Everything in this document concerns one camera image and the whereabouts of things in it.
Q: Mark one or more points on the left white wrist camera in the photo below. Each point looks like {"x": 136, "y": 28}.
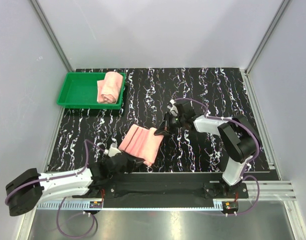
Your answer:
{"x": 112, "y": 151}

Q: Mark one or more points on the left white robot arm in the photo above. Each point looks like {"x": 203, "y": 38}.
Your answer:
{"x": 31, "y": 188}

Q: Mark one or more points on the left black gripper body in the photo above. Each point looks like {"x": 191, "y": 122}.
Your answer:
{"x": 129, "y": 168}

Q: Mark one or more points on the aluminium frame post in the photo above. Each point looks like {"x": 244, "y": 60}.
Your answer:
{"x": 270, "y": 30}
{"x": 50, "y": 33}

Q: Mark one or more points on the right aluminium frame post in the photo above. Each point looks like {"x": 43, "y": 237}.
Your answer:
{"x": 270, "y": 30}

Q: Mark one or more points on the left aluminium frame post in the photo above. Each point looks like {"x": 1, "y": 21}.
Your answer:
{"x": 50, "y": 33}

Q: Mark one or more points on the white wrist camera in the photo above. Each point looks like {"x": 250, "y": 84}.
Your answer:
{"x": 112, "y": 151}
{"x": 173, "y": 108}

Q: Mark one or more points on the pink towel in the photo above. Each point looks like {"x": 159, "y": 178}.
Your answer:
{"x": 142, "y": 143}
{"x": 109, "y": 88}

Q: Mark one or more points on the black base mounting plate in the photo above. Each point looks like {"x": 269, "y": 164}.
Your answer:
{"x": 207, "y": 185}

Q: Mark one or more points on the green plastic tray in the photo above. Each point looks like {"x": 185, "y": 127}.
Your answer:
{"x": 79, "y": 91}

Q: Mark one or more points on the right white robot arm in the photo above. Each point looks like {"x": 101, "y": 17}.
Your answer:
{"x": 241, "y": 142}

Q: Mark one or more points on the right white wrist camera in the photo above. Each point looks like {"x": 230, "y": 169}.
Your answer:
{"x": 173, "y": 108}

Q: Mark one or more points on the front aluminium rail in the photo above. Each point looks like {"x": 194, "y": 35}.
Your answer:
{"x": 258, "y": 191}

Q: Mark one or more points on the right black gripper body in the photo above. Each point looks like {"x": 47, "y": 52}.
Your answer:
{"x": 172, "y": 122}

